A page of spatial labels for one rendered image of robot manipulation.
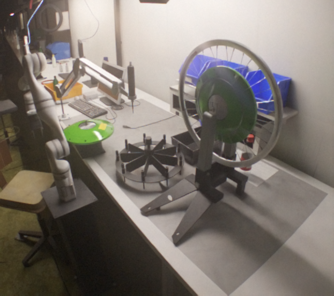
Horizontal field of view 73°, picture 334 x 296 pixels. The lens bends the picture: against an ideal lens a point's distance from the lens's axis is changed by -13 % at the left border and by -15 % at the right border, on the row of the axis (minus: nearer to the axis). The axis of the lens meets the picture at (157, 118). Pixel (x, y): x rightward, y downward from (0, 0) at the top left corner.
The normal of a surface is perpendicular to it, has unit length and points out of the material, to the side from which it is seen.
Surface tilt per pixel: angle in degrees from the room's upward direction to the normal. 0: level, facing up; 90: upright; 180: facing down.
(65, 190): 90
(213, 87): 82
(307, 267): 0
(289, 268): 0
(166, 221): 0
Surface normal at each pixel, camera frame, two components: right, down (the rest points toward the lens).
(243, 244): -0.02, -0.91
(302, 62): -0.83, 0.25
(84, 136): 0.03, -0.71
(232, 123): -0.68, 0.39
